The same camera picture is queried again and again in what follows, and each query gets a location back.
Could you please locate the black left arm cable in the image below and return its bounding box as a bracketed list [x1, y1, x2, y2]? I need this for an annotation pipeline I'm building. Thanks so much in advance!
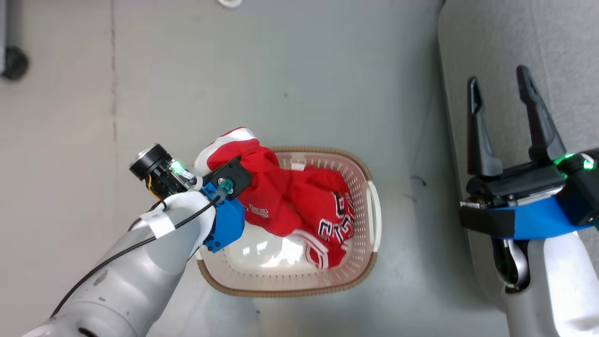
[49, 178, 234, 319]

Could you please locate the black caster wheel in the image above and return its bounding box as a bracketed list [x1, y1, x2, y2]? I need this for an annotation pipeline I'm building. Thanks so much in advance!
[1, 45, 29, 81]

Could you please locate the grey fabric sofa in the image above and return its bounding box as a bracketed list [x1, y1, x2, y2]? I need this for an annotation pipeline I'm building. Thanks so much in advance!
[438, 0, 599, 313]

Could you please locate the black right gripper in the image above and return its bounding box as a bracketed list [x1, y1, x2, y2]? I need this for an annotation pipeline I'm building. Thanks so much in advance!
[460, 65, 599, 226]

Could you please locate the left gripper with black motor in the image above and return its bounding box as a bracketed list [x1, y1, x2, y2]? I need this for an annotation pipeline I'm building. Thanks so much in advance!
[129, 144, 204, 200]

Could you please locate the white tape strip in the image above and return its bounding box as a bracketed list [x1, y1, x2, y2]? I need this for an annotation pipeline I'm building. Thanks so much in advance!
[139, 209, 176, 238]

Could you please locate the red basketball jersey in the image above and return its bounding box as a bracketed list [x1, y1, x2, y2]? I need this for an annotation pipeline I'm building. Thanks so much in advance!
[194, 127, 356, 270]

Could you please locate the cream laundry basket, brown rim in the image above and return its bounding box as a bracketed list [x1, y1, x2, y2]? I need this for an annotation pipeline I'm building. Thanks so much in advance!
[196, 147, 382, 298]

